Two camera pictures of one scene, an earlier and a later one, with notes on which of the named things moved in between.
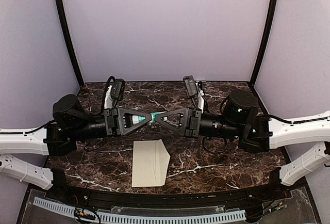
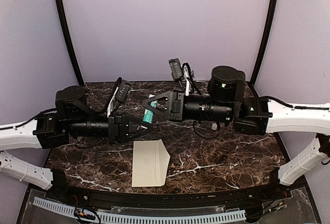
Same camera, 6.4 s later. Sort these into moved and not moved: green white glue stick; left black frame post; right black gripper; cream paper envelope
Moved: right black gripper; green white glue stick
Not moved: cream paper envelope; left black frame post
